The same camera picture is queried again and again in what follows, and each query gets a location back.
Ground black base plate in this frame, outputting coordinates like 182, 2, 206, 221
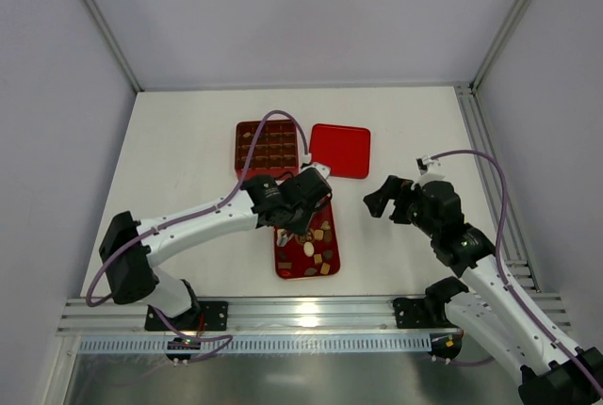
392, 297, 432, 330
198, 300, 229, 332

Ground right aluminium frame rails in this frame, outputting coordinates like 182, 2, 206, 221
454, 84, 542, 294

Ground white oval chocolate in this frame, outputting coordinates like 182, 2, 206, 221
303, 242, 315, 257

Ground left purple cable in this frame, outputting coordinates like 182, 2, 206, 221
85, 109, 313, 307

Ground red compartment chocolate box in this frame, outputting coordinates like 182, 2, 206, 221
234, 119, 300, 179

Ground tan shell chocolate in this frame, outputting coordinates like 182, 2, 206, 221
320, 263, 331, 275

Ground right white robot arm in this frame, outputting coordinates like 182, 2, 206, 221
363, 176, 602, 404

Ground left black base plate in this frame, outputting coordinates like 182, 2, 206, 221
198, 300, 229, 332

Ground red box lid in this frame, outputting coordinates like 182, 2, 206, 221
309, 123, 371, 180

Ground slotted cable duct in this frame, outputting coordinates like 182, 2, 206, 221
77, 333, 432, 355

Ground aluminium front rail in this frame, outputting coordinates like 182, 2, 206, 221
56, 295, 574, 333

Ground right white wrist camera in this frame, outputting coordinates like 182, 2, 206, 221
414, 155, 446, 187

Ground red rectangular tray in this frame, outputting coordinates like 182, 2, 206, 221
273, 203, 341, 280

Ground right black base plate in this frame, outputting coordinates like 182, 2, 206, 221
392, 297, 432, 330

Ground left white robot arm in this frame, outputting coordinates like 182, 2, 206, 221
93, 163, 332, 318

